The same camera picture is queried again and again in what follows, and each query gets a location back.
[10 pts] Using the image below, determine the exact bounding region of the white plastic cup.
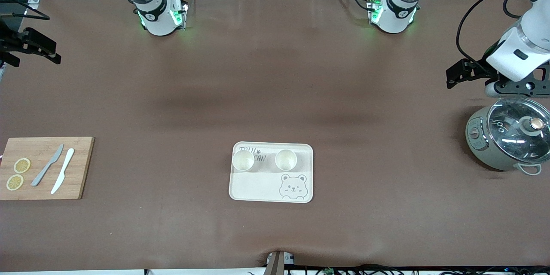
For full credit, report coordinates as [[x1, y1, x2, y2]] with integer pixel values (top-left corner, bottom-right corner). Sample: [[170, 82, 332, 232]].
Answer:
[[275, 149, 298, 172], [232, 150, 255, 172]]

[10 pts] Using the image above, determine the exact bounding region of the glass pot lid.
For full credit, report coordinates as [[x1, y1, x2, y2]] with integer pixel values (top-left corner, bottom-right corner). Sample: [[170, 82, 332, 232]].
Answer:
[[487, 98, 550, 165]]

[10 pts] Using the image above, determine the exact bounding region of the grey-green electric cooking pot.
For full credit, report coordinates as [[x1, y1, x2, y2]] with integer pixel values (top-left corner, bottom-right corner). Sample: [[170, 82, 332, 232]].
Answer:
[[465, 98, 550, 176]]

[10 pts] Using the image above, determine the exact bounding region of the grey plastic knife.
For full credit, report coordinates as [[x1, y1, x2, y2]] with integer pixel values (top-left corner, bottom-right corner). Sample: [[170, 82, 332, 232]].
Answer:
[[31, 144, 64, 187]]

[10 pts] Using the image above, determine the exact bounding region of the white plastic knife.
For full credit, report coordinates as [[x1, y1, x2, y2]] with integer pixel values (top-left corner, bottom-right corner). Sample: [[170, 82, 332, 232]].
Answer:
[[51, 148, 75, 195]]

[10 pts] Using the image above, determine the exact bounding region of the bamboo cutting board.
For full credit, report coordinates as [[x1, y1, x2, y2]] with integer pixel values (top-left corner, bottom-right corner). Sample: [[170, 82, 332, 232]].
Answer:
[[0, 137, 95, 201]]

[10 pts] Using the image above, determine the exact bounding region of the brown table cover mat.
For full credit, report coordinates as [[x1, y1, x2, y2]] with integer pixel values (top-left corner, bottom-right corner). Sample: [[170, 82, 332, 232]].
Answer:
[[0, 0, 550, 272]]

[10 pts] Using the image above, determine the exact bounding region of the cream bear print tray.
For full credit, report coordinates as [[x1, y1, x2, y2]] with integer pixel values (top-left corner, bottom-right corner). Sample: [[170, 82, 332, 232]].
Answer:
[[229, 141, 314, 204]]

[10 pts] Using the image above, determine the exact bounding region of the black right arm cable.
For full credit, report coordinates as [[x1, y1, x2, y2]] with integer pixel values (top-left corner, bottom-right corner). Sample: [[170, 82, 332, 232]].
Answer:
[[0, 0, 51, 21]]

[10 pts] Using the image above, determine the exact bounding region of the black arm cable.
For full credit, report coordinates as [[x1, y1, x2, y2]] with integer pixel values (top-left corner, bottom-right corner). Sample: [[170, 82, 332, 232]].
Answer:
[[456, 0, 523, 69], [0, 0, 51, 21]]

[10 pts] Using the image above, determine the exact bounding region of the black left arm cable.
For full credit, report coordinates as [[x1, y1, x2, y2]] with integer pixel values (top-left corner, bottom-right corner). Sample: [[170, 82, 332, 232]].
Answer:
[[456, 0, 523, 69]]

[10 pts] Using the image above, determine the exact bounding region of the short black cable loop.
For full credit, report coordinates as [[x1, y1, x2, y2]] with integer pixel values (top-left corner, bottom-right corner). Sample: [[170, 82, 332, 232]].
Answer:
[[503, 0, 523, 19]]

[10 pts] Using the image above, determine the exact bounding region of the table edge clamp post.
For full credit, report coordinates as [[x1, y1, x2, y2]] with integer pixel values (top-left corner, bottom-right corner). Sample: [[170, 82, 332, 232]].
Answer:
[[266, 251, 295, 275]]

